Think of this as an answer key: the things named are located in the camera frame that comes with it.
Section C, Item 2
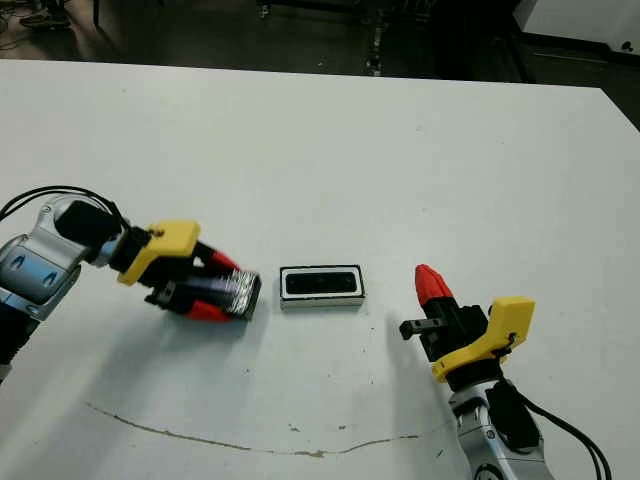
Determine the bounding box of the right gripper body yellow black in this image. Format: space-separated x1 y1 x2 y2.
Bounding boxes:
398 296 537 385

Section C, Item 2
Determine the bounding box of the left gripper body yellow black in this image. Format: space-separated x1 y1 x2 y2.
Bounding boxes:
109 218 203 315

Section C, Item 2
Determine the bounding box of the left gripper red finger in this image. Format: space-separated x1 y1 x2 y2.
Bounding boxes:
191 240 241 275
168 291 235 324

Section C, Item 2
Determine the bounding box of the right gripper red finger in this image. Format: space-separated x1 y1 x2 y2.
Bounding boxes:
414 263 450 325
423 263 465 325

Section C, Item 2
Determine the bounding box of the black box lid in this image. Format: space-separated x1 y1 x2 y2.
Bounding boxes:
187 268 265 325

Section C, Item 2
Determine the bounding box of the grey phone box tray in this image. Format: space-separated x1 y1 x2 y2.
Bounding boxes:
278 263 366 313

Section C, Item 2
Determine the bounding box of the dark sneaker shoe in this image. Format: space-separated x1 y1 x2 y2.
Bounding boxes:
18 10 70 30

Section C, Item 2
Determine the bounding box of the white cabinet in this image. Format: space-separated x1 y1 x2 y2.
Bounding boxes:
512 0 640 57

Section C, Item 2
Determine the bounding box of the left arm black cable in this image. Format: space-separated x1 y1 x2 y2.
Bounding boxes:
0 184 132 236

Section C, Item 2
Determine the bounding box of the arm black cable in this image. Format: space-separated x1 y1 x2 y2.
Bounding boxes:
0 184 132 236
502 378 615 480

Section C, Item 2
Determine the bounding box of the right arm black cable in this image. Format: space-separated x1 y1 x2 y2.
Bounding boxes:
502 378 615 480

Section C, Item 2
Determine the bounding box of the black metal cart frame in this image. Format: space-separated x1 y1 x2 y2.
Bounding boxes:
254 0 532 85

